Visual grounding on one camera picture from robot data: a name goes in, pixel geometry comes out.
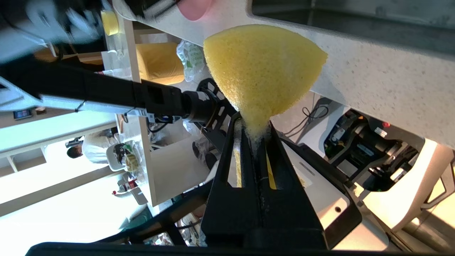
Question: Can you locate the yellow cushioned stool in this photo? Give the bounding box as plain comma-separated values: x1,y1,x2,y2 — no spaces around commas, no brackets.
136,42,185,85

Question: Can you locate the person in white shirt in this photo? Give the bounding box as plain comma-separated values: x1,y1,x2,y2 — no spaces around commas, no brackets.
66,130,124,166

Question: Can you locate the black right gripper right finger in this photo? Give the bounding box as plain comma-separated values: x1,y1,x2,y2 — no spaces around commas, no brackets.
257,121,328,249

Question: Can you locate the thin black cable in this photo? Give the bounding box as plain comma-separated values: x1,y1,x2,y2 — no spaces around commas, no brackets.
284,105,330,138

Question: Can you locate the stainless steel sink basin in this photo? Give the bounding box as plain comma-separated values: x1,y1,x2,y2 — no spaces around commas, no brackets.
251,0,455,54

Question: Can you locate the green white plastic bag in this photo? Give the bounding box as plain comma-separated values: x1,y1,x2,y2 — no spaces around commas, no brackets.
176,40,207,83

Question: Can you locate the pink plate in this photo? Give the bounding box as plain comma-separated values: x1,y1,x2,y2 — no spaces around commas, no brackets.
177,0,214,21

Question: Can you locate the white table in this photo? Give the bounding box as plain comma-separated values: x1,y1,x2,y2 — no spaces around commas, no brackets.
101,18,214,207

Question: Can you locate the black plastic crate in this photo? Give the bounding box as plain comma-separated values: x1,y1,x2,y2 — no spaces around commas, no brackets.
192,78,239,171

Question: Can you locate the white black robot base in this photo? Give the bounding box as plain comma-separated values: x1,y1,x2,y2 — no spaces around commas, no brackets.
274,96,455,251

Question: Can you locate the red capped plastic bottle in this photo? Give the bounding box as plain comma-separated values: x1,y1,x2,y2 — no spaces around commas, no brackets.
112,179,140,197

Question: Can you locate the small yellow pad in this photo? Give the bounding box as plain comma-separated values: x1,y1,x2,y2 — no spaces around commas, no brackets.
101,10,123,36

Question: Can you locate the yellow green sponge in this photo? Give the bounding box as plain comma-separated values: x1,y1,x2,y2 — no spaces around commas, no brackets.
203,24,328,189

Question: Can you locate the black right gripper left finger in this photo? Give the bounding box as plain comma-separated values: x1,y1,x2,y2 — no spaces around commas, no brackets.
199,113,264,249

